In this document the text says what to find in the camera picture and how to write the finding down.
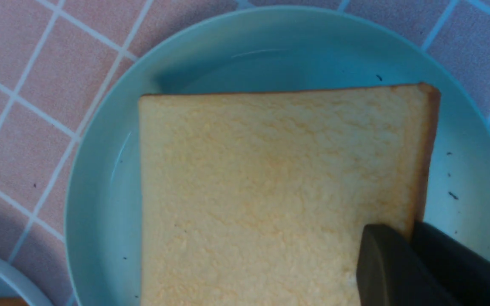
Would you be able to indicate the pink checkered tablecloth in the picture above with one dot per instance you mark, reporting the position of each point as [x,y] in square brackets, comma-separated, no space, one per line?
[59,58]

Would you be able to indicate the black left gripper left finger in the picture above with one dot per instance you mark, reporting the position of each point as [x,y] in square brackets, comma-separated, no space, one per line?
[389,273]

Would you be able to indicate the teal centre plate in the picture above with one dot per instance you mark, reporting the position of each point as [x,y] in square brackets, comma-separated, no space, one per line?
[272,48]

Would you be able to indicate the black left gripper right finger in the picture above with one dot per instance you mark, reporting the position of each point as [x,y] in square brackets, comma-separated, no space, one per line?
[463,273]

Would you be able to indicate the toast slice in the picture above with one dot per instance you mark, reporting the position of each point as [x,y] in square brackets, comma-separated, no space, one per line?
[260,198]

